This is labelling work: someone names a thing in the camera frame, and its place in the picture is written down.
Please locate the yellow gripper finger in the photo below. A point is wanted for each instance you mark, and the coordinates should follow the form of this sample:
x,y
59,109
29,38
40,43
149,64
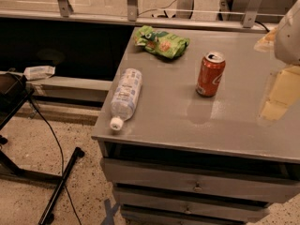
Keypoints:
x,y
266,43
284,92

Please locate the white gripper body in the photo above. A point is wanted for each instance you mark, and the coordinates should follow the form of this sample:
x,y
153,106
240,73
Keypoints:
x,y
289,37

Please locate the red coke can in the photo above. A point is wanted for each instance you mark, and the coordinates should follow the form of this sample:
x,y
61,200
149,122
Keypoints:
x,y
211,70

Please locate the green chip bag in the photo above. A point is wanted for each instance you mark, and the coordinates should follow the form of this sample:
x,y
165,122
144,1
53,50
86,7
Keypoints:
x,y
160,43

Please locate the grey drawer cabinet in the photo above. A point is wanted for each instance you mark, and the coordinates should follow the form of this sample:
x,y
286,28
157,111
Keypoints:
x,y
185,159

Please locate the clear plastic water bottle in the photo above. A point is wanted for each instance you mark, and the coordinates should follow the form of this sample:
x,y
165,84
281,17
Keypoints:
x,y
125,97

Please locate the metal window railing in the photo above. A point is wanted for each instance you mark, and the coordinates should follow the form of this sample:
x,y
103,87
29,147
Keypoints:
x,y
187,14

